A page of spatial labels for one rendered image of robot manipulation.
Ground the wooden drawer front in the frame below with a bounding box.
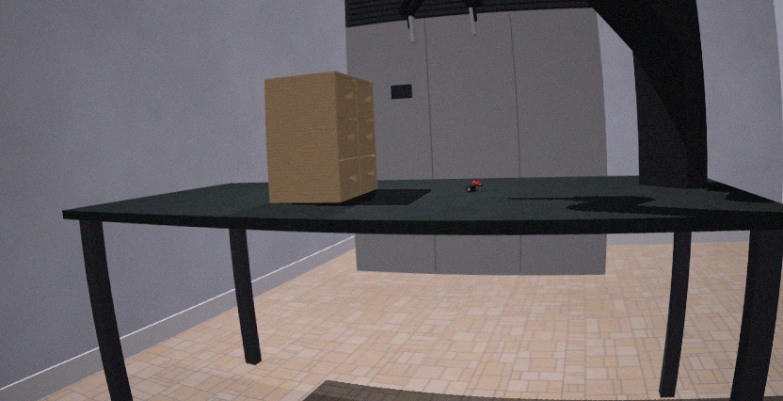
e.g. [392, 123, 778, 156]
[339, 159, 360, 199]
[336, 76, 357, 116]
[337, 119, 359, 156]
[357, 82, 374, 117]
[358, 120, 375, 154]
[360, 156, 376, 192]

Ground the small brown chest of drawers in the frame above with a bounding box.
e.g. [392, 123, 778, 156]
[264, 72, 377, 203]

